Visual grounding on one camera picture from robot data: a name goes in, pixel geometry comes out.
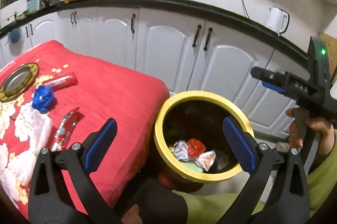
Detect white printed plastic bag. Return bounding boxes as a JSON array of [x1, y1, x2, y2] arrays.
[[169, 139, 216, 173]]

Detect white electric kettle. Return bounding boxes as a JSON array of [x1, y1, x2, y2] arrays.
[[266, 6, 290, 36]]

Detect red tube package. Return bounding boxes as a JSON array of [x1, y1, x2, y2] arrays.
[[42, 75, 77, 91]]

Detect round yellow metal tray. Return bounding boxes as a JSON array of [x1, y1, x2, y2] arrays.
[[1, 63, 39, 103]]

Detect red floral blanket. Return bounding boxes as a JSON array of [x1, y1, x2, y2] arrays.
[[1, 40, 169, 217]]

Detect red sausage wrapper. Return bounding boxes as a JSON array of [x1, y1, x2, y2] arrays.
[[51, 108, 79, 152]]

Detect blue glove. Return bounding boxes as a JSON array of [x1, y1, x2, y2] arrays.
[[31, 85, 55, 114]]

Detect red plastic bag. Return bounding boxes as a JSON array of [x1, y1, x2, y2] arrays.
[[187, 139, 206, 158]]

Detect yellow rimmed trash bin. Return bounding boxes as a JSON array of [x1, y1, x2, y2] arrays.
[[154, 91, 254, 192]]

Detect green mesh scrub sponge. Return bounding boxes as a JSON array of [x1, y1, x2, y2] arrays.
[[182, 161, 204, 173]]

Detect white knit glove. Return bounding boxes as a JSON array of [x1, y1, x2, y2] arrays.
[[7, 103, 52, 186]]

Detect left hand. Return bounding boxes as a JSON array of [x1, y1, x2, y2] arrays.
[[122, 204, 143, 224]]

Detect right hand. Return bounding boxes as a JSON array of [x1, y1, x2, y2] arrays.
[[285, 107, 335, 156]]

